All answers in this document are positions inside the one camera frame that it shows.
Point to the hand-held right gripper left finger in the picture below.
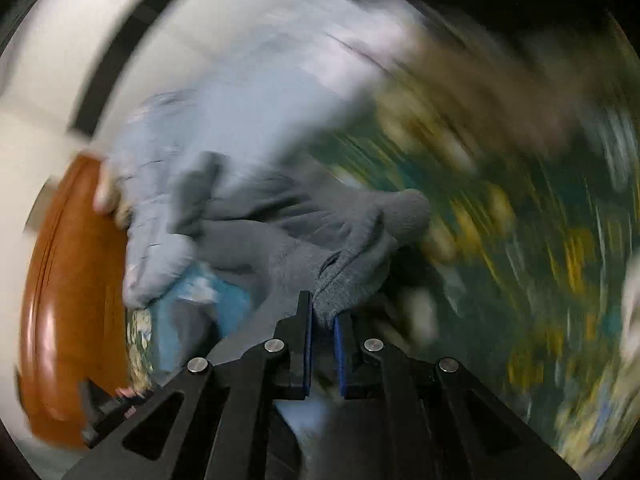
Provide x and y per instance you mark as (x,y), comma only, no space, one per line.
(306,355)

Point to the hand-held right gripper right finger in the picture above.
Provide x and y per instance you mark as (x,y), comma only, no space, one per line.
(342,360)

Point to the grey fleece garment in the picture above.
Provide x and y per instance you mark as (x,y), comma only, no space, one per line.
(280,240)

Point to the light blue garment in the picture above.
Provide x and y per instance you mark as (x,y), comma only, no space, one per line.
(225,300)

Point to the green floral bed sheet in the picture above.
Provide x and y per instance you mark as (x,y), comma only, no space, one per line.
(525,260)

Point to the light blue floral quilt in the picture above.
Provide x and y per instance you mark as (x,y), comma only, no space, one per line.
(250,110)

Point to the beige garment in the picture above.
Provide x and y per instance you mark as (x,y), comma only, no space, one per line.
(475,90)

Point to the white wardrobe with black stripe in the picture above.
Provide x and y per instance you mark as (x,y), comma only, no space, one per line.
(50,110)

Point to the wooden bed frame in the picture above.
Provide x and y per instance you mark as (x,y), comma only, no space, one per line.
(65,285)

